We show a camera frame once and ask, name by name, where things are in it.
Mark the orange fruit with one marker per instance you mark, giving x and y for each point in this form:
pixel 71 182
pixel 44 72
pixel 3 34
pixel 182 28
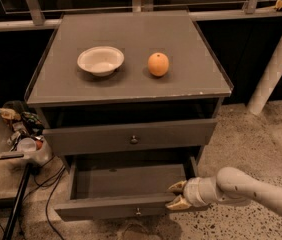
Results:
pixel 158 64

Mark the metal railing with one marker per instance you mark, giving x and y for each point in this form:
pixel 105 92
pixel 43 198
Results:
pixel 41 21

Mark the white cup in bin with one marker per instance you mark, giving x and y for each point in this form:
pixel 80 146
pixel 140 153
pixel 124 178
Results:
pixel 26 145

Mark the white column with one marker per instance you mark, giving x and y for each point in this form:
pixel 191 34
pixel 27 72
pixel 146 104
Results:
pixel 268 82

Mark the grey top drawer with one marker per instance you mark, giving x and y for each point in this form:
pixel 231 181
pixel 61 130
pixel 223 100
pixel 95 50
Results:
pixel 130 137

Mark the black pole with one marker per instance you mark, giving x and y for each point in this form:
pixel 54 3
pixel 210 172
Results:
pixel 17 205

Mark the grey drawer cabinet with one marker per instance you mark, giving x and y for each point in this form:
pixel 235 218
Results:
pixel 65 96

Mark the white bowl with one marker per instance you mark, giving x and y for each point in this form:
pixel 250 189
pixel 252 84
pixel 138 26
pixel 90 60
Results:
pixel 101 60

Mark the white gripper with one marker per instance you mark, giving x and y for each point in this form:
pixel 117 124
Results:
pixel 193 192

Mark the grey drawer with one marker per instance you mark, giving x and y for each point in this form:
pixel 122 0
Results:
pixel 110 186
pixel 130 137

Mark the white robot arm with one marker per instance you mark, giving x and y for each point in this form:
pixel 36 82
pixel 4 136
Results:
pixel 230 186

